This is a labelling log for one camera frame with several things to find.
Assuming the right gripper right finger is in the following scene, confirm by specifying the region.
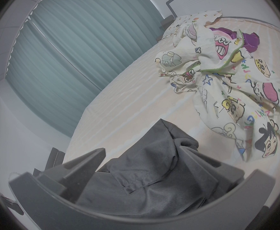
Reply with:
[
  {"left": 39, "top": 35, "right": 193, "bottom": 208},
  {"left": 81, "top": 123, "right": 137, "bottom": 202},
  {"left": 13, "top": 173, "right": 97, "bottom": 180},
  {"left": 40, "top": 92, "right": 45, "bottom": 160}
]
[{"left": 179, "top": 146, "right": 245, "bottom": 197}]

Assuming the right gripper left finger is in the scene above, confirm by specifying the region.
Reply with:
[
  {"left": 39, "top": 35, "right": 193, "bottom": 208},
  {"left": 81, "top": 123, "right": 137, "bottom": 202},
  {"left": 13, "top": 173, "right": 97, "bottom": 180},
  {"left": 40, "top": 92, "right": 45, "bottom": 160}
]
[{"left": 33, "top": 148, "right": 106, "bottom": 203}]

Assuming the black T-shirt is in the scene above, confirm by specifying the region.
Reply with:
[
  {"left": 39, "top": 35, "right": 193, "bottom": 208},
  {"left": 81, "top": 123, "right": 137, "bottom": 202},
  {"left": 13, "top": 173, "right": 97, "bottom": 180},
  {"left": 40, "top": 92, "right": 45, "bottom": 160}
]
[{"left": 76, "top": 118, "right": 227, "bottom": 219}]

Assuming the bed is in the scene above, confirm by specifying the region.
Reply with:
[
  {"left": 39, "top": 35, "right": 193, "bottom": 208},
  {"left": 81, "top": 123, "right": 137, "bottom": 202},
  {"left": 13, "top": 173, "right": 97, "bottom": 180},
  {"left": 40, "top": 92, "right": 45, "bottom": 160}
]
[{"left": 63, "top": 0, "right": 280, "bottom": 215}]

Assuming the black chest of drawers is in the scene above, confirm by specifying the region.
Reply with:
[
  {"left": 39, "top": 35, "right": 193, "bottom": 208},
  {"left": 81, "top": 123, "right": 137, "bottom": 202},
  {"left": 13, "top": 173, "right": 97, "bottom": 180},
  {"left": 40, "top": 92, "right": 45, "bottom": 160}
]
[{"left": 33, "top": 148, "right": 66, "bottom": 177}]

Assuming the white printed pyjama top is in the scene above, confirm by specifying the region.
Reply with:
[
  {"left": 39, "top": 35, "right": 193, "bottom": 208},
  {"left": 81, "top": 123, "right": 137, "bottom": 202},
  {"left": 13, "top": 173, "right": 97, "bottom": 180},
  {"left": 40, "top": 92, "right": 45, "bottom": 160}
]
[{"left": 154, "top": 23, "right": 280, "bottom": 163}]

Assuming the blue-green curtain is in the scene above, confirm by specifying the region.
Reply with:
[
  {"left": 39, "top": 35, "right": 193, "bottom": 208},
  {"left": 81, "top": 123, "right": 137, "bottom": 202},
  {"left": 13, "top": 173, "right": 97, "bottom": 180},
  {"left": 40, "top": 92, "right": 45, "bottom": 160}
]
[
  {"left": 6, "top": 21, "right": 102, "bottom": 138},
  {"left": 31, "top": 0, "right": 165, "bottom": 90}
]

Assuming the purple garment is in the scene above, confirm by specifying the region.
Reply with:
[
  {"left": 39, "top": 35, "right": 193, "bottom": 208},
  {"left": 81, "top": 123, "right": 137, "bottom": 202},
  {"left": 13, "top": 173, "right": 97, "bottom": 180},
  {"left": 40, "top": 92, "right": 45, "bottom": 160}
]
[{"left": 208, "top": 27, "right": 260, "bottom": 53}]

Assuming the white printed pillow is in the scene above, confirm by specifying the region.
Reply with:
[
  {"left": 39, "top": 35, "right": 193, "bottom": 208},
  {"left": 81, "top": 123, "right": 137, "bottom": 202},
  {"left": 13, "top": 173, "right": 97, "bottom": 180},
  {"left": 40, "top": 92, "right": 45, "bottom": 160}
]
[{"left": 163, "top": 10, "right": 223, "bottom": 39}]

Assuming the grey bedside table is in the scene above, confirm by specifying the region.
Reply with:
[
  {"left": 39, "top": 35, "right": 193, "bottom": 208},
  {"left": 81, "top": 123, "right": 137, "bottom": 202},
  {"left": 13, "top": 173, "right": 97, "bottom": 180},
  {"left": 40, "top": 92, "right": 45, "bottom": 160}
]
[{"left": 157, "top": 15, "right": 175, "bottom": 41}]

